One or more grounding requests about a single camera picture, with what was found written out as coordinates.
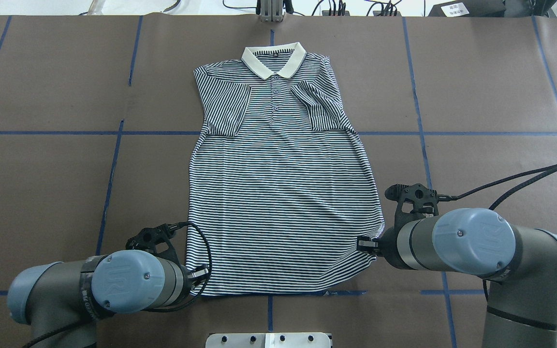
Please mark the black box with label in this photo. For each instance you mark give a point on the black box with label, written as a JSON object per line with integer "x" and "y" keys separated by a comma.
{"x": 468, "y": 8}

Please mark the aluminium frame post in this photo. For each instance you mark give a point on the aluminium frame post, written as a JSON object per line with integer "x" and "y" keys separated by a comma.
{"x": 270, "y": 10}

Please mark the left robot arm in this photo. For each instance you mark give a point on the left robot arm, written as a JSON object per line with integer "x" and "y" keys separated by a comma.
{"x": 63, "y": 302}

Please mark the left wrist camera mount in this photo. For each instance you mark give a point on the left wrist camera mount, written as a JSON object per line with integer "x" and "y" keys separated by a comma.
{"x": 156, "y": 241}

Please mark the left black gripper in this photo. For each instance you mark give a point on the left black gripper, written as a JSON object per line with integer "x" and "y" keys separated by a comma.
{"x": 199, "y": 274}

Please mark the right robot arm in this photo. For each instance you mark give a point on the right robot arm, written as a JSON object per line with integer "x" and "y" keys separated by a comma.
{"x": 520, "y": 264}

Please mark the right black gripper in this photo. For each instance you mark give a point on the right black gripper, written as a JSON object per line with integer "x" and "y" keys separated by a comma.
{"x": 386, "y": 244}

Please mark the striped polo shirt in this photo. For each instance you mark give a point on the striped polo shirt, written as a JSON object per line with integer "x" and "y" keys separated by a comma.
{"x": 280, "y": 181}

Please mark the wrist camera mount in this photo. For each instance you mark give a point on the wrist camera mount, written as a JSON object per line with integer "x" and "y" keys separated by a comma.
{"x": 156, "y": 241}
{"x": 413, "y": 202}

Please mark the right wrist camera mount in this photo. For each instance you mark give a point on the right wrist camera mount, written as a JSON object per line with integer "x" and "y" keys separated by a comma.
{"x": 413, "y": 202}

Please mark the white bracket plate with screws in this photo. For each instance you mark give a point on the white bracket plate with screws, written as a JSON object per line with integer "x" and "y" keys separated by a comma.
{"x": 270, "y": 340}

